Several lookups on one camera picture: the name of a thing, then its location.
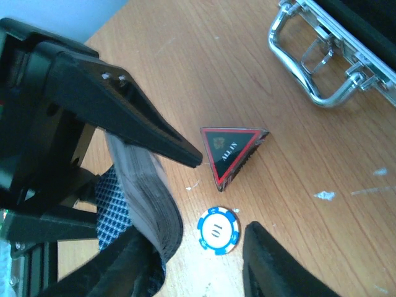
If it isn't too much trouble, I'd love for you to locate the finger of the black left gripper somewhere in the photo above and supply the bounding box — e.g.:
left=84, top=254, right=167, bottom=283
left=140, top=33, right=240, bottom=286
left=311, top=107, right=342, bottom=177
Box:
left=6, top=210, right=97, bottom=257

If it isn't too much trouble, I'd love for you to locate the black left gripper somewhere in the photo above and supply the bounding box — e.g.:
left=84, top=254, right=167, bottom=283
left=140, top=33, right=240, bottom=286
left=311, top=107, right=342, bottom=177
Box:
left=1, top=18, right=202, bottom=213

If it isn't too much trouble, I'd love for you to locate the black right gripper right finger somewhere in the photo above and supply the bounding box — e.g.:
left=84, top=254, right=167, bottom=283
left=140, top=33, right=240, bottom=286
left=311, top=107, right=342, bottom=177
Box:
left=243, top=222, right=338, bottom=296

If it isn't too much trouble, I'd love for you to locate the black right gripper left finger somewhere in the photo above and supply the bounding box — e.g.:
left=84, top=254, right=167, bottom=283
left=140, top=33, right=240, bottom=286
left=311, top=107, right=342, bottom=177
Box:
left=40, top=227, right=164, bottom=296

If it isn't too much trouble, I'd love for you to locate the poker chip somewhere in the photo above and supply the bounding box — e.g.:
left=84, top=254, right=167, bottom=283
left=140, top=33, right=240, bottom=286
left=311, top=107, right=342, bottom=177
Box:
left=197, top=206, right=241, bottom=256

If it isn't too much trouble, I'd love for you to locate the grey card deck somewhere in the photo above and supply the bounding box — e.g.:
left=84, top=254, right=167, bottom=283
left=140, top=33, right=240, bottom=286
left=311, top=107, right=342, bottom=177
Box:
left=94, top=131, right=184, bottom=295

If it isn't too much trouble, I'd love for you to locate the aluminium poker chip case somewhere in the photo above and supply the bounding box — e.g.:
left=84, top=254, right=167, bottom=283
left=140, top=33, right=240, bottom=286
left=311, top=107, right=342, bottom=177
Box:
left=268, top=1, right=395, bottom=108

